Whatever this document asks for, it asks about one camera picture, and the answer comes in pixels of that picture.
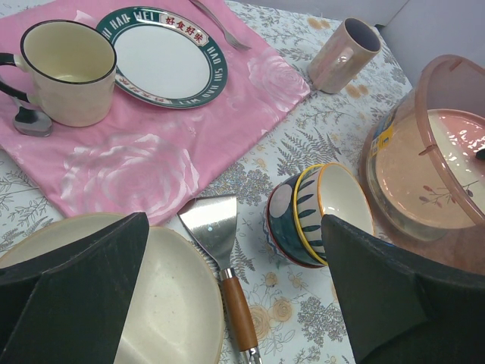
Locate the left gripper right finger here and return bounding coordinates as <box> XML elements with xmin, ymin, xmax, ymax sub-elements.
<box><xmin>321</xmin><ymin>215</ymin><xmax>484</xmax><ymax>363</ymax></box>

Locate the metal spatula wooden handle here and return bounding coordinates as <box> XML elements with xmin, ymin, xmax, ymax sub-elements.
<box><xmin>178</xmin><ymin>195</ymin><xmax>262</xmax><ymax>363</ymax></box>

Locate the silver spoon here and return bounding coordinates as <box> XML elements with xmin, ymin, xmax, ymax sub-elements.
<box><xmin>1</xmin><ymin>79</ymin><xmax>53</xmax><ymax>137</ymax></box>

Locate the green rimmed white plate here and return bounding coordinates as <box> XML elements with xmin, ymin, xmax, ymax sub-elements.
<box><xmin>96</xmin><ymin>6</ymin><xmax>228</xmax><ymax>109</ymax></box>

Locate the silver fork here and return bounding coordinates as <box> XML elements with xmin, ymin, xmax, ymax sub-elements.
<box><xmin>190</xmin><ymin>0</ymin><xmax>251</xmax><ymax>51</ymax></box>

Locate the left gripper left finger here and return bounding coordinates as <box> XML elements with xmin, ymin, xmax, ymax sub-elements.
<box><xmin>1</xmin><ymin>212</ymin><xmax>149</xmax><ymax>363</ymax></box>

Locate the yellow rimmed cream bowl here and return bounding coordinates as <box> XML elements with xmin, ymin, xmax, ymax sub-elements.
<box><xmin>293</xmin><ymin>162</ymin><xmax>374</xmax><ymax>265</ymax></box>

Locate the dark patterned lower bowl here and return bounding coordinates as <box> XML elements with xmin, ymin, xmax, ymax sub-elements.
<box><xmin>265</xmin><ymin>174</ymin><xmax>325</xmax><ymax>268</ymax></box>

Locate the pink satin cloth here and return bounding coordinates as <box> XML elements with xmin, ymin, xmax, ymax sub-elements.
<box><xmin>1</xmin><ymin>1</ymin><xmax>310</xmax><ymax>224</ymax></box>

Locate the pink cream branch plate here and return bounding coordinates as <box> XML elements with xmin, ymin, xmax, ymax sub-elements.
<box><xmin>367</xmin><ymin>108</ymin><xmax>484</xmax><ymax>241</ymax></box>

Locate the pink mug purple inside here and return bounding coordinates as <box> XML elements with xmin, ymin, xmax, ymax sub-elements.
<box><xmin>308</xmin><ymin>17</ymin><xmax>381</xmax><ymax>94</ymax></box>

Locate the pink transparent plastic bin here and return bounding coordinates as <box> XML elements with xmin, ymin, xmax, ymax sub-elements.
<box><xmin>359</xmin><ymin>55</ymin><xmax>484</xmax><ymax>274</ymax></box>

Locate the cream mug black handle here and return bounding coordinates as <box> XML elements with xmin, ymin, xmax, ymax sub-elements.
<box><xmin>1</xmin><ymin>20</ymin><xmax>117</xmax><ymax>127</ymax></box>

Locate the cream divided plate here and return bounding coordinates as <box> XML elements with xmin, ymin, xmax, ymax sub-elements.
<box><xmin>1</xmin><ymin>213</ymin><xmax>224</xmax><ymax>363</ymax></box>

